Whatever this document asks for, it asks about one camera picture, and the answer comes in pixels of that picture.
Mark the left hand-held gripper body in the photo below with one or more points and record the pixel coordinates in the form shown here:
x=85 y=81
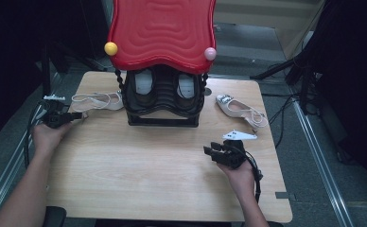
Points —
x=54 y=113

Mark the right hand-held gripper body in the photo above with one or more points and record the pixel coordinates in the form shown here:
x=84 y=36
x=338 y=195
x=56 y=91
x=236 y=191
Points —
x=232 y=154

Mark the black leather shoe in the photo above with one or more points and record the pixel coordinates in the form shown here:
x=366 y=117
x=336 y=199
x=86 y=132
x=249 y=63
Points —
x=143 y=83
x=186 y=85

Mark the red and black shoe rack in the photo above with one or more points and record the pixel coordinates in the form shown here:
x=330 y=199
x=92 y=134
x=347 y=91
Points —
x=162 y=31

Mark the person's left hand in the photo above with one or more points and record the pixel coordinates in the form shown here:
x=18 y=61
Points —
x=47 y=138

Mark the person's right hand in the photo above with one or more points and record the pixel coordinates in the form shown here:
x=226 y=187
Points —
x=241 y=179

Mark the black metal stand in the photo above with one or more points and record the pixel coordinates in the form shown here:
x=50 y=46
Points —
x=45 y=75

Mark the grey round table grommet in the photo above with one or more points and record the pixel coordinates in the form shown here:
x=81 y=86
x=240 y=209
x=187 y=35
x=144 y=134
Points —
x=207 y=91

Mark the grey tape strip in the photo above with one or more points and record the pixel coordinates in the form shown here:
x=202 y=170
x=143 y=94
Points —
x=285 y=195

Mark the black chair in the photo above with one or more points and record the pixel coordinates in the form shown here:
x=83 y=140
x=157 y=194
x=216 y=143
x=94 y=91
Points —
x=55 y=217

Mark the black tripod stand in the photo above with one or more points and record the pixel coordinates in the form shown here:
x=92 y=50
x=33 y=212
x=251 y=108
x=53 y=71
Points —
x=304 y=82

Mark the dark curtain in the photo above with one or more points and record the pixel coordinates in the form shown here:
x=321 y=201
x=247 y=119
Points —
x=355 y=78

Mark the metal floor rail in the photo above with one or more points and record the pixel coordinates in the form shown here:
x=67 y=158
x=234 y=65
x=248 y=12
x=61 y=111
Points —
x=5 y=186
x=322 y=164

